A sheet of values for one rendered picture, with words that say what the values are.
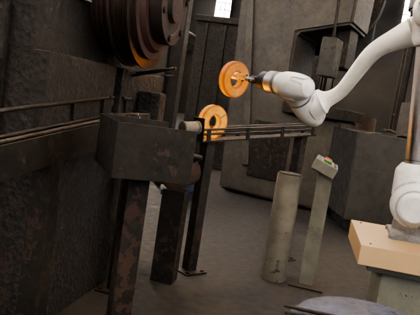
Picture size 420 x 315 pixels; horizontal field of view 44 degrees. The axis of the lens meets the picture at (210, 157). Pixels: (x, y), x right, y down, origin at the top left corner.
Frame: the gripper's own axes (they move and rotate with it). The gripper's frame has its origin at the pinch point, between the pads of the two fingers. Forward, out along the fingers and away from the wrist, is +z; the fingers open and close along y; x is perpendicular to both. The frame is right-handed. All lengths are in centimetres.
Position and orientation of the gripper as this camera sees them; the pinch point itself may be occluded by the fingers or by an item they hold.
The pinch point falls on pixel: (235, 75)
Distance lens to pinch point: 227.4
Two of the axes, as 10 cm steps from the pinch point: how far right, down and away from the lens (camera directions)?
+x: 1.8, -9.7, -1.5
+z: -6.4, -2.4, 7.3
